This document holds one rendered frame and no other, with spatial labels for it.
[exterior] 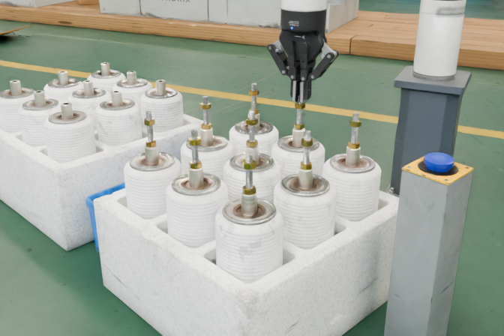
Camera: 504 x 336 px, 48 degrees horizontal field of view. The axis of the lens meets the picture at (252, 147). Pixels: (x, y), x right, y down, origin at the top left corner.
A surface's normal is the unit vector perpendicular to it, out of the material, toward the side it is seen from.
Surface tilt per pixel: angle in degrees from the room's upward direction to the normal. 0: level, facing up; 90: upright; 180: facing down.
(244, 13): 90
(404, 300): 90
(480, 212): 0
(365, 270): 90
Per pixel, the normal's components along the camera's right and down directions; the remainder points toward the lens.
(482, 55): -0.43, 0.34
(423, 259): -0.72, 0.26
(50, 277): 0.00, -0.92
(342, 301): 0.69, 0.28
